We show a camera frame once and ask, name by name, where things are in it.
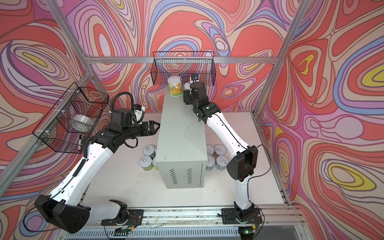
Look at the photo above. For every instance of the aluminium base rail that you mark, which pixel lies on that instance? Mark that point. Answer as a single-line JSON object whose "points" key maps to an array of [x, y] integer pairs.
{"points": [[204, 223]]}

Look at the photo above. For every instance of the right side can front left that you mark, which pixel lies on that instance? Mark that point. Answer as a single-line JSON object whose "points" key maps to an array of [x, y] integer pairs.
{"points": [[211, 163]]}

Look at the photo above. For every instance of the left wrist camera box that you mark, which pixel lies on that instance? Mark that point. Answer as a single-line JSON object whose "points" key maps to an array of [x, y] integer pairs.
{"points": [[122, 117]]}

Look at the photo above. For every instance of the aluminium frame crossbar back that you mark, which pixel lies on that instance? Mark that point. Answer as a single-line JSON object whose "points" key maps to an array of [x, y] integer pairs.
{"points": [[218, 60]]}

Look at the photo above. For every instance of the black marker pen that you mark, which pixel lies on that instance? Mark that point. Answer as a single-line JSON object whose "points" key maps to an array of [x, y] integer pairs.
{"points": [[80, 143]]}

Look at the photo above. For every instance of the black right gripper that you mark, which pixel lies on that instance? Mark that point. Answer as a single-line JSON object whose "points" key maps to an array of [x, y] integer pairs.
{"points": [[187, 97]]}

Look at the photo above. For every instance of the aluminium frame post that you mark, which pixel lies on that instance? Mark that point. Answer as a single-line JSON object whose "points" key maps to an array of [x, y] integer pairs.
{"points": [[294, 26], [84, 59]]}

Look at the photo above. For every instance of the black wire basket back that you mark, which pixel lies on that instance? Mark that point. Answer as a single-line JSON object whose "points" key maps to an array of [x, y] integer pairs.
{"points": [[162, 69]]}

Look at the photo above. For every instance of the silver tape roll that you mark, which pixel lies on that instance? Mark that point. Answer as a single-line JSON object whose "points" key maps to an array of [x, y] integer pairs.
{"points": [[83, 120]]}

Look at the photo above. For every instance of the right side can back left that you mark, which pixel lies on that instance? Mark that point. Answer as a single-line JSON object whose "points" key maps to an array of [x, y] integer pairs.
{"points": [[210, 150]]}

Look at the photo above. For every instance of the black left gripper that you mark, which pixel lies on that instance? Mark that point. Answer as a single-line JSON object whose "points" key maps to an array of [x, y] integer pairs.
{"points": [[145, 125]]}

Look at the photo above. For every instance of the brown label can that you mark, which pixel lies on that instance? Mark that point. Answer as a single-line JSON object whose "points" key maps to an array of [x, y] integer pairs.
{"points": [[221, 162]]}

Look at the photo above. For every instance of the grey metal cabinet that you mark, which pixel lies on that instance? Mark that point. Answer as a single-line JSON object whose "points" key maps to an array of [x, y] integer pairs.
{"points": [[181, 151]]}

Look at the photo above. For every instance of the left side can middle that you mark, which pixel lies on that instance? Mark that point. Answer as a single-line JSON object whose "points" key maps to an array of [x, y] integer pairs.
{"points": [[146, 163]]}

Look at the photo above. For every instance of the aluminium frame post left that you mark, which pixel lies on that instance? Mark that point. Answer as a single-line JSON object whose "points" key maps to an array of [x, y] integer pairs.
{"points": [[84, 59]]}

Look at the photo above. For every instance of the black wire basket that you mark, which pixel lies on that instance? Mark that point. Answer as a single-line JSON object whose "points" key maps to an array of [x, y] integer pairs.
{"points": [[58, 131], [162, 69]]}

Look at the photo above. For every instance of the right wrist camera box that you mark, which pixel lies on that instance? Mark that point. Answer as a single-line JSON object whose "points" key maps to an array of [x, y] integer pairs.
{"points": [[194, 77]]}

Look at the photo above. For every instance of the green label can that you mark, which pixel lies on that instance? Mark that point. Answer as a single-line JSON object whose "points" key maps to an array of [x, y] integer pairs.
{"points": [[175, 85]]}

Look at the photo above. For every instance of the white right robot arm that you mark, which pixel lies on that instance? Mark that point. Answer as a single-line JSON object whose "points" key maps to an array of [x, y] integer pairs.
{"points": [[244, 156]]}

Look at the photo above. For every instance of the black wire basket left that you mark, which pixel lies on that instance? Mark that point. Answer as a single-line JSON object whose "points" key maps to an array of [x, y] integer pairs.
{"points": [[58, 131]]}

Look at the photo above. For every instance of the aluminium frame post right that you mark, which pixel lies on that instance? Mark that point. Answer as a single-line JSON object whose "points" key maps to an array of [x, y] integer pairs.
{"points": [[294, 26]]}

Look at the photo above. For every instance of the pink label can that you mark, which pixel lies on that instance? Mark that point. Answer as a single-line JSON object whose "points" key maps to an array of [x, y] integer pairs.
{"points": [[187, 86]]}

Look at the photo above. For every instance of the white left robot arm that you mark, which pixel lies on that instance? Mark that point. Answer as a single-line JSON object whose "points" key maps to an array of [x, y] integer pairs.
{"points": [[62, 207]]}

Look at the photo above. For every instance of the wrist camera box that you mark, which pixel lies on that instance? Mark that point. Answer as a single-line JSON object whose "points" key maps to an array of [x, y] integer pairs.
{"points": [[122, 117], [194, 77]]}

